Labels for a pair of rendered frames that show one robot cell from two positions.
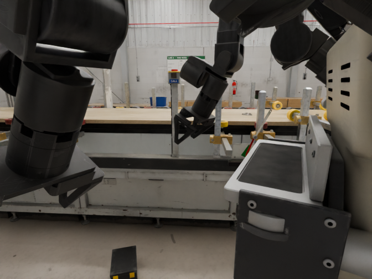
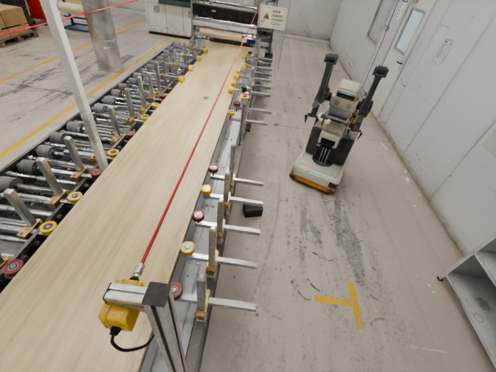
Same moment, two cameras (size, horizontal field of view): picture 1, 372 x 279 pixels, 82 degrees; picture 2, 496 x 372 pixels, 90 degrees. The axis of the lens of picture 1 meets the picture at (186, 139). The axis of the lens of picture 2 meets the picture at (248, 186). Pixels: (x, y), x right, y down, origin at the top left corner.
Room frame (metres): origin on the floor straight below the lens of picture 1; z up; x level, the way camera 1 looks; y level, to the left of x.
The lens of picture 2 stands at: (1.33, 2.31, 2.15)
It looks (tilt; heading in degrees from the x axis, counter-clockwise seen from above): 42 degrees down; 265
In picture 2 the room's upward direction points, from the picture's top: 9 degrees clockwise
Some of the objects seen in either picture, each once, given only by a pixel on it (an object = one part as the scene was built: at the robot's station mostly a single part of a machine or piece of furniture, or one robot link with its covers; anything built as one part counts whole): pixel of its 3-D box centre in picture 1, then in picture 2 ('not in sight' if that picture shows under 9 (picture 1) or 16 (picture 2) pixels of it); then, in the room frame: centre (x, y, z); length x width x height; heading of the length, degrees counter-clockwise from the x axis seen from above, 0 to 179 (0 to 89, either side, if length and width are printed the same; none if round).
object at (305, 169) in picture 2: not in sight; (319, 167); (0.17, -0.43, 0.16); 0.67 x 0.64 x 0.25; 63
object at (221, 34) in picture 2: not in sight; (232, 35); (1.64, -3.08, 1.05); 1.43 x 0.12 x 0.12; 176
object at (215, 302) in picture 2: not in sight; (212, 302); (1.36, 1.77, 0.83); 0.43 x 0.03 x 0.04; 176
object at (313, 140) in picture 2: not in sight; (331, 137); (0.12, -0.51, 0.59); 0.55 x 0.34 x 0.83; 153
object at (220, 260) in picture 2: not in sight; (221, 260); (1.35, 1.52, 0.81); 0.43 x 0.03 x 0.04; 176
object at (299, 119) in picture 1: (306, 119); not in sight; (1.25, -0.71, 0.95); 0.14 x 0.06 x 0.05; 86
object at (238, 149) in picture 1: (253, 151); not in sight; (1.25, -0.41, 0.75); 0.26 x 0.01 x 0.10; 86
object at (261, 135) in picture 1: (262, 135); not in sight; (1.27, -0.47, 0.85); 0.14 x 0.06 x 0.05; 86
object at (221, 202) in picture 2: not in sight; (219, 224); (1.38, 1.30, 0.88); 0.04 x 0.04 x 0.48; 86
